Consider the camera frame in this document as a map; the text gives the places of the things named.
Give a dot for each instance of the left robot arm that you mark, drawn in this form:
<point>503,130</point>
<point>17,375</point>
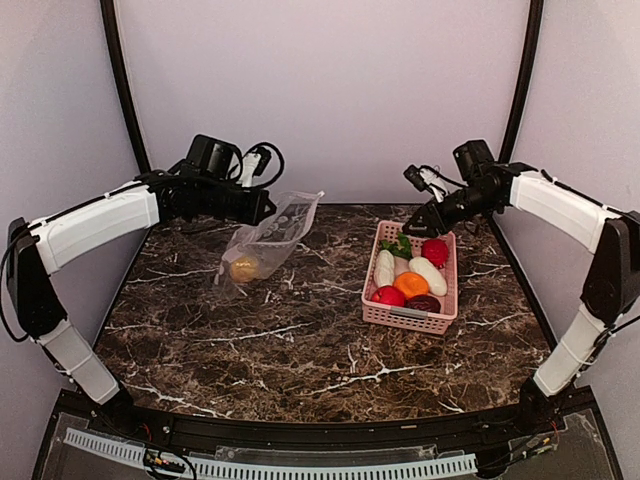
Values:
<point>215,179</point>

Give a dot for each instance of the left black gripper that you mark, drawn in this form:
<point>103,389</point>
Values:
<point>250,214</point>

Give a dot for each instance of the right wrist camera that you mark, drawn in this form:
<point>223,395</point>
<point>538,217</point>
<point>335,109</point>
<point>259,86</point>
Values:
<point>427,179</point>

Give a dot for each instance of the red toy strawberry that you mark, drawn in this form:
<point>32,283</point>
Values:
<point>435,251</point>

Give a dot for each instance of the right black frame post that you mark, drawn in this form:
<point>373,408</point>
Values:
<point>523,80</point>

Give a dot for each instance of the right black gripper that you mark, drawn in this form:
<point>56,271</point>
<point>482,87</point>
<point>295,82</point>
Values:
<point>426,210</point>

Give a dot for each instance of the black front rail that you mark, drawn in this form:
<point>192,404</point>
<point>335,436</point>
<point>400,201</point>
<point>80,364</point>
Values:
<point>488,430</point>

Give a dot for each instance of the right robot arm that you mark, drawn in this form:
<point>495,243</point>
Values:
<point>610,236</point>

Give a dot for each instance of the green toy leaf vegetable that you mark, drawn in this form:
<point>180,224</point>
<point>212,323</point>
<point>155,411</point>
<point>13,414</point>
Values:
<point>401,247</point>

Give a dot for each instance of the pink plastic basket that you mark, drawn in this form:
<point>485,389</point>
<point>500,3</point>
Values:
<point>404,317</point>

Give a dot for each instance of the white toy radish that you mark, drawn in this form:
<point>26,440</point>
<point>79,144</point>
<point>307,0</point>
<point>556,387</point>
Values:
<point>435,279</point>
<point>384,270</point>

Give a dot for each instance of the dark red toy beet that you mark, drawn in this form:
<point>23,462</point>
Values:
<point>425,302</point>

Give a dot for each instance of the yellow toy lemon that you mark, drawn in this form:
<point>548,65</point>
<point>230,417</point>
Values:
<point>244,269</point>

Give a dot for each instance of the black frame post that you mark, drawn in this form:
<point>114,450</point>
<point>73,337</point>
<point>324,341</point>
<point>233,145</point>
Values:
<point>122,84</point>
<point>523,80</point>

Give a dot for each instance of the white toy radish left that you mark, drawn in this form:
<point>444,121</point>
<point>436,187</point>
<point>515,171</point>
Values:
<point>384,270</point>

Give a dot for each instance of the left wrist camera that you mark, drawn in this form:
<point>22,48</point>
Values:
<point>253,164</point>

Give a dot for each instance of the left black frame post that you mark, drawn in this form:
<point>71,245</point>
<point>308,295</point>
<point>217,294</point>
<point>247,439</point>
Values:
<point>122,84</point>

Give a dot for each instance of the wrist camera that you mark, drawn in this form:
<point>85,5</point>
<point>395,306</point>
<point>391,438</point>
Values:
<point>253,164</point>
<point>427,179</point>

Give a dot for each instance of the clear zip top bag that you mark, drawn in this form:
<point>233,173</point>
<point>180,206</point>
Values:
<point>271,242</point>

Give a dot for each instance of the white slotted cable duct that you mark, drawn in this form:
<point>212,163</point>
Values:
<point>247,464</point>

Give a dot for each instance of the white toy radish right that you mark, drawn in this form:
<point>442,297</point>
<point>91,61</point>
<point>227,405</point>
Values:
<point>435,279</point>

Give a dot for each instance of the orange toy tangerine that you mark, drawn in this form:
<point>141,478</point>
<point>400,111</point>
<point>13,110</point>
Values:
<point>411,284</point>

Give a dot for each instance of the red toy apple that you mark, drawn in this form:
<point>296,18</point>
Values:
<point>389,295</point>

